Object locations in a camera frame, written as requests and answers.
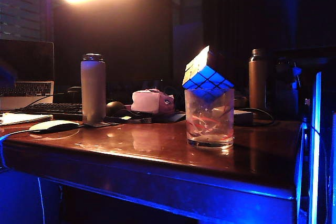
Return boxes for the black flat pouch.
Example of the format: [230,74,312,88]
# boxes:
[104,113,153,125]

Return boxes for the black round object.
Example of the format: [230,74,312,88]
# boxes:
[106,101,127,117]

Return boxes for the Rubik's cube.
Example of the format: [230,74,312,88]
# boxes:
[182,45,235,104]

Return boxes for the blue white hanging tag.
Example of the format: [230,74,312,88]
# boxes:
[292,62,303,90]

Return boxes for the white insulated bottle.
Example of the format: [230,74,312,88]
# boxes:
[80,53,107,125]

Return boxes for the printed clear glass cup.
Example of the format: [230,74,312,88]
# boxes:
[184,88,235,150]

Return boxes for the white computer mouse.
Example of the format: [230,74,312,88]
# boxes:
[29,120,80,133]

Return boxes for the window blinds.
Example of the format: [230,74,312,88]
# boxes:
[0,0,52,41]

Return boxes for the blue lit upright panel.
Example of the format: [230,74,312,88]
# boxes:
[308,71,322,224]

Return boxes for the black looped power cable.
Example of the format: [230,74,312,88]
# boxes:
[243,108,276,127]

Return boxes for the white cable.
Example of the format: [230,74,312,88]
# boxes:
[0,129,36,168]

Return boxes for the black keyboard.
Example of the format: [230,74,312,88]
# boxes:
[12,102,83,120]

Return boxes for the flat coaster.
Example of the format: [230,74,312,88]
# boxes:
[82,120,119,128]

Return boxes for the white power adapter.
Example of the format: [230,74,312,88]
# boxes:
[233,109,254,126]

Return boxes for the dark metal bottle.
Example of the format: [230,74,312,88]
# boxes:
[248,48,268,109]

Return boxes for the white paper notebook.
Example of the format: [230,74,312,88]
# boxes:
[0,112,54,126]

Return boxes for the dark flat tray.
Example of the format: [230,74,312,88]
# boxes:
[153,111,187,123]

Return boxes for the silver laptop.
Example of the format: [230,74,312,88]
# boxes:
[0,39,55,111]

